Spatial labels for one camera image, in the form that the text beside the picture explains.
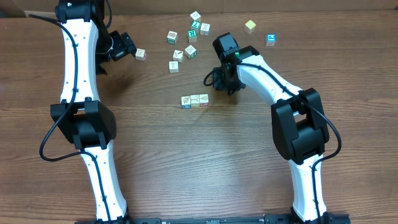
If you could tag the top wooden letter block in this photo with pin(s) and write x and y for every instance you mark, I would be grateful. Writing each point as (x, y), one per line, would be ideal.
(195, 16)

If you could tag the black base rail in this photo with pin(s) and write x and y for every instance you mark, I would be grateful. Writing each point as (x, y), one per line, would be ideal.
(266, 219)

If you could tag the plain wooden block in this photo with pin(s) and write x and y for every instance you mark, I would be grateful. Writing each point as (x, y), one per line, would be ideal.
(173, 67)

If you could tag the brown cardboard backdrop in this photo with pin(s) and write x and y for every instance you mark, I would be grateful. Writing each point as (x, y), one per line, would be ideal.
(141, 7)

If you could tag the green L wooden block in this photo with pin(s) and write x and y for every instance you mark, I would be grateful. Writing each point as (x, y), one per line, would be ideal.
(195, 26)

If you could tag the red-sided left wooden block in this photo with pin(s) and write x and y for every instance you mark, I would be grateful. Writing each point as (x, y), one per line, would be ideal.
(141, 54)

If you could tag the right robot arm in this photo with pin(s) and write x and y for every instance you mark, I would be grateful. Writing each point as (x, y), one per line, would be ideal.
(299, 129)

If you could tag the yellow-edged wooden block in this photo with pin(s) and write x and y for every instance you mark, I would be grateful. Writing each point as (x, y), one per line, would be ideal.
(195, 100)

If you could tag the blue-sided wooden block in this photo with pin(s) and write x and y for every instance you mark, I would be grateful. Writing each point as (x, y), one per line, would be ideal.
(205, 29)

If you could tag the green-sided tilted wooden block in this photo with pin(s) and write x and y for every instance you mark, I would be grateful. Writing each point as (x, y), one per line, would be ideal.
(190, 52)

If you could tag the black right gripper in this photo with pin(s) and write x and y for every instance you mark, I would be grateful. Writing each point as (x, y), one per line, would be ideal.
(220, 86)

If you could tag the blue-edged wooden block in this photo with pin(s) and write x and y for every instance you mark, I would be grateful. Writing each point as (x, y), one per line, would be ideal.
(186, 102)

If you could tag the wooden block red picture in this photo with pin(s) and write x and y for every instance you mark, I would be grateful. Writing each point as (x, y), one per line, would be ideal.
(178, 56)

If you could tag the yellow top wooden block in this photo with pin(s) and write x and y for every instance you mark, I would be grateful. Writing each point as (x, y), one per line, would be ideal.
(250, 26)

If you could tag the blue P wooden block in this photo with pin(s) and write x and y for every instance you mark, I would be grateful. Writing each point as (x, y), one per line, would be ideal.
(270, 40)

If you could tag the green R wooden block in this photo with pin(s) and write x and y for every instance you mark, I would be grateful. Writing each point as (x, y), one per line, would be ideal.
(192, 36)

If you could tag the green B wooden block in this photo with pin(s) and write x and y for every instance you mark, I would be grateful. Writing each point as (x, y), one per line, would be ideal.
(172, 37)

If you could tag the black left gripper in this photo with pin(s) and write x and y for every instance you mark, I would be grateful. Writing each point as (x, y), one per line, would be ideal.
(125, 45)

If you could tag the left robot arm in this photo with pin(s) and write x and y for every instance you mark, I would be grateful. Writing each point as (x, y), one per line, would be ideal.
(80, 115)

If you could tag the red Q wooden block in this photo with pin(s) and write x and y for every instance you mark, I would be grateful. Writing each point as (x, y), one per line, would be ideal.
(204, 100)

